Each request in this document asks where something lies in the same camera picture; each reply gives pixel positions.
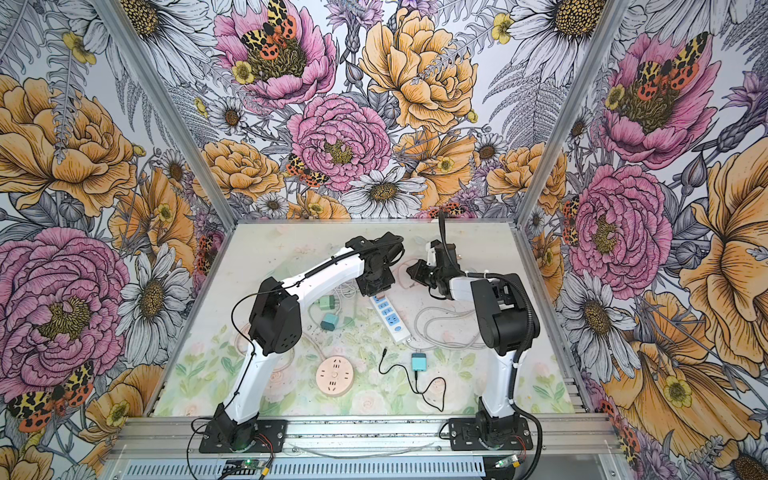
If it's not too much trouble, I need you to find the green charger adapter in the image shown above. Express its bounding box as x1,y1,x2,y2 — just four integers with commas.
318,295,337,311

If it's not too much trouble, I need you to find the green cable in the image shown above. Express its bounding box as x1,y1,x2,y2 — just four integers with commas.
305,287,361,328

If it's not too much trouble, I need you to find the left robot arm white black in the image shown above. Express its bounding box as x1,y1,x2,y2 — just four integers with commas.
199,232,404,454

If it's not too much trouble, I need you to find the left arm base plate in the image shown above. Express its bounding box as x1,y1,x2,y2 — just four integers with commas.
198,418,288,454

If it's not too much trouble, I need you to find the pink socket cord with plug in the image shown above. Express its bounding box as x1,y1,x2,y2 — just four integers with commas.
235,320,328,373

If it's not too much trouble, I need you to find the white blue power strip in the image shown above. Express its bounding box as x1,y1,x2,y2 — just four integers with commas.
370,295,411,344

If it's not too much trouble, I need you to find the white thin cable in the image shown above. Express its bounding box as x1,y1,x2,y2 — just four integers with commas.
332,278,364,304

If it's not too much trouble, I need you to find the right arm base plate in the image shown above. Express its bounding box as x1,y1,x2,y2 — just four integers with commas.
447,416,534,452

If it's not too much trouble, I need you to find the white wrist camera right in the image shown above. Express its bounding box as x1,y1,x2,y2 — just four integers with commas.
425,241,437,267

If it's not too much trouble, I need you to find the teal charger adapter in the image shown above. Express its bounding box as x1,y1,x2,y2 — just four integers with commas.
411,352,427,373
320,312,339,331

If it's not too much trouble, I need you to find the aluminium front rail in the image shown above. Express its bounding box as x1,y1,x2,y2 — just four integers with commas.
107,414,620,460

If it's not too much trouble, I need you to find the black cable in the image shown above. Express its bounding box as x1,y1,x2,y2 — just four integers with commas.
377,347,448,413

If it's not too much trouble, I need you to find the green circuit board left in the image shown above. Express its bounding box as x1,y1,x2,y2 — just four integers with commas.
222,459,272,476

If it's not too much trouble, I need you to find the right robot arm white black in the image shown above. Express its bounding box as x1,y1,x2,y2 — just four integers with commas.
407,213,541,450

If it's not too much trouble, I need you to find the green circuit board right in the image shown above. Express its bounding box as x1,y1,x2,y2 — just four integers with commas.
494,454,521,469

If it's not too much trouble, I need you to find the green circuit board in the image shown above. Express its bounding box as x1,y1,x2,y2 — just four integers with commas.
222,459,272,476
494,454,521,469

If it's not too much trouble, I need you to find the pink usb cable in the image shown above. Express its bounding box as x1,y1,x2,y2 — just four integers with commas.
395,257,430,295

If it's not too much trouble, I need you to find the white power strip cord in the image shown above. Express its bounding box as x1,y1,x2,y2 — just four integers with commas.
410,305,487,350

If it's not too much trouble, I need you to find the round pink power socket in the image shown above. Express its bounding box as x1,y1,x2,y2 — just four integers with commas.
315,356,354,397

